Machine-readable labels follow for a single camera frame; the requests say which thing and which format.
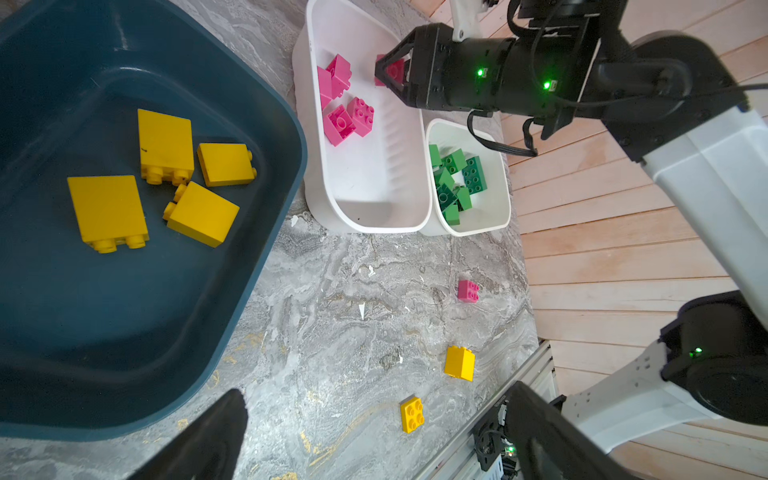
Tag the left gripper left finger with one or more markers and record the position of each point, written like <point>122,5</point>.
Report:
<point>208,448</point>

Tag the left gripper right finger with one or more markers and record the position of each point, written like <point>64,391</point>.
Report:
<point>548,446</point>

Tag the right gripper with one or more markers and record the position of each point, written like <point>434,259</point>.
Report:
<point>519,76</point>

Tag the pink lego front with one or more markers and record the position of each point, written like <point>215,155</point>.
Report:
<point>396,71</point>

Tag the pink lego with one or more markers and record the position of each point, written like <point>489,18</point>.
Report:
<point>396,71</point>
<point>467,291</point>

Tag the pink lego brick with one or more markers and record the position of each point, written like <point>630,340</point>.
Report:
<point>338,125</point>

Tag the yellow lego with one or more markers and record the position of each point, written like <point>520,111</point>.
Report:
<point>200,214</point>
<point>412,416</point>
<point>166,148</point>
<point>109,212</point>
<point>460,363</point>

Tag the dark green lego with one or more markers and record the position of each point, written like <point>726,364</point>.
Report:
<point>473,175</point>

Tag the yellow lego front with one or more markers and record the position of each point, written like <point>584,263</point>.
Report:
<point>166,148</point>
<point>412,416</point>

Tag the yellow lego brick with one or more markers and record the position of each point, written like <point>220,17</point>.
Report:
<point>226,164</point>

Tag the green lego top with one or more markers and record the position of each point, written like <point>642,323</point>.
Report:
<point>455,161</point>

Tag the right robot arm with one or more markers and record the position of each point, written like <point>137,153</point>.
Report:
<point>674,109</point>

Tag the white bin middle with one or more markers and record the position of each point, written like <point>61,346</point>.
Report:
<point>377,184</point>

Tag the white bin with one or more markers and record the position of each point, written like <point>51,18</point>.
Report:
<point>377,184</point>
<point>454,210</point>

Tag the teal plastic bin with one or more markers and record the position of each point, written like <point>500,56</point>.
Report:
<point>95,346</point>

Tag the white bin right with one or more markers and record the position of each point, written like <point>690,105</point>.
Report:
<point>454,210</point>

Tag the pink lego far right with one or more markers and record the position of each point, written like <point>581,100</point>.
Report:
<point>467,291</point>

